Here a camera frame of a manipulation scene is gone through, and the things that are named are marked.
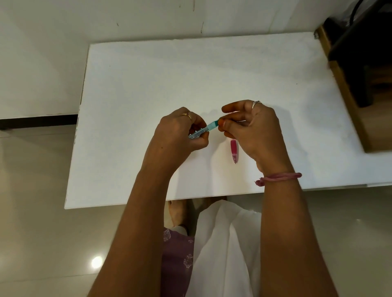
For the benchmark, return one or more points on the person's left hand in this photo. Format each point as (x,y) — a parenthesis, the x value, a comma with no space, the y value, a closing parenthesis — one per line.
(171,137)

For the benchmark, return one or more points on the person's right hand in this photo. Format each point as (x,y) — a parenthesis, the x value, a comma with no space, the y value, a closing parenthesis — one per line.
(260,134)

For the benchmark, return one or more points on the pink mechanical pencil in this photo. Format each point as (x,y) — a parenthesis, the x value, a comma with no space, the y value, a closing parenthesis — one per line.
(234,150)

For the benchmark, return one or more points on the teal pencil lead case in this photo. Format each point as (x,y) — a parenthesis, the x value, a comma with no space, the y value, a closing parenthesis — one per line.
(209,126)

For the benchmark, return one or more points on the person's left forearm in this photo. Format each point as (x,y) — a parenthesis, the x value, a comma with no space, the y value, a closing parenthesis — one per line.
(137,232)

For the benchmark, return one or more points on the person's right forearm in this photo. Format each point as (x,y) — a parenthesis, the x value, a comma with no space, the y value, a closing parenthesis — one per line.
(294,238)

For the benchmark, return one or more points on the wooden cabinet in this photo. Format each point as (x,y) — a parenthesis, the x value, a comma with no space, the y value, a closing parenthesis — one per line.
(379,131)

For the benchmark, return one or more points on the white scarf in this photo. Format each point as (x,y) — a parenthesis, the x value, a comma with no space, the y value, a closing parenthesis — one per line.
(226,251)

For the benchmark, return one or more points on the purple patterned dress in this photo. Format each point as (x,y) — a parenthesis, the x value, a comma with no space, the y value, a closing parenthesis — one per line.
(176,263)

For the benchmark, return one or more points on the black appliance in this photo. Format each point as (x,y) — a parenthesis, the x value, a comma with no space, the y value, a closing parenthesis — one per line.
(361,49)

